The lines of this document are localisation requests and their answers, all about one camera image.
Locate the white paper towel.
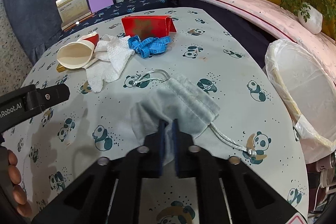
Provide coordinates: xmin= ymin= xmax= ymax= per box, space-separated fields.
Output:
xmin=86 ymin=34 xmax=135 ymax=93

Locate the dark blue patterned cloth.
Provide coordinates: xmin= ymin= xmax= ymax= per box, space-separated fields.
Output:
xmin=59 ymin=0 xmax=179 ymax=38

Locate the bin with white bag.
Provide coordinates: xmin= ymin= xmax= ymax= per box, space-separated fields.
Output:
xmin=265 ymin=38 xmax=336 ymax=164

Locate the person's left hand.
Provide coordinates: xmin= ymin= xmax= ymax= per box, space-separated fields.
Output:
xmin=7 ymin=149 xmax=32 ymax=217

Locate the panda print tablecloth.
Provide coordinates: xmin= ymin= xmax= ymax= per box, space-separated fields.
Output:
xmin=0 ymin=7 xmax=309 ymax=224

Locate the grey drawstring pouch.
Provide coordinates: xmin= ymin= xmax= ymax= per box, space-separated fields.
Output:
xmin=130 ymin=70 xmax=259 ymax=164

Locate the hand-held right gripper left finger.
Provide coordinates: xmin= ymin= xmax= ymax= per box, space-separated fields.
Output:
xmin=31 ymin=119 xmax=168 ymax=224

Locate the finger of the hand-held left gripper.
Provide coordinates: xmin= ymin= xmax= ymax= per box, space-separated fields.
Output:
xmin=25 ymin=84 xmax=70 ymax=112

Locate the red white paper cup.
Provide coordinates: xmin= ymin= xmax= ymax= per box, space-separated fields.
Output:
xmin=57 ymin=32 xmax=100 ymax=70

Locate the red paper envelope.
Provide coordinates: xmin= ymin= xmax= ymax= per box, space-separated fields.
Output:
xmin=121 ymin=15 xmax=177 ymax=38

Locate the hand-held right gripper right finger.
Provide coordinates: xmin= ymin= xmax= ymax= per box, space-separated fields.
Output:
xmin=172 ymin=118 xmax=309 ymax=224

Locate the blue measuring tape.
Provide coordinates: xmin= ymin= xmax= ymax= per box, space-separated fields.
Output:
xmin=128 ymin=35 xmax=172 ymax=59

